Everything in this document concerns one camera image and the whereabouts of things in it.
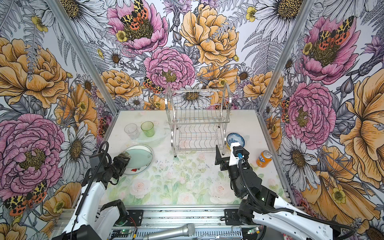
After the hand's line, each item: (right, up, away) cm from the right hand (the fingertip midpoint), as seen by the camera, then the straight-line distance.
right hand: (225, 149), depth 67 cm
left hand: (-50, -12, +18) cm, 54 cm away
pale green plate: (-46, -10, +26) cm, 54 cm away
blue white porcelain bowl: (+12, +2, +33) cm, 35 cm away
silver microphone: (-16, -36, +1) cm, 40 cm away
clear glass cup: (-57, +7, +39) cm, 69 cm away
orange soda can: (+25, -8, +18) cm, 32 cm away
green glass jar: (-47, +9, +39) cm, 61 cm away
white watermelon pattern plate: (-47, -16, +21) cm, 54 cm away
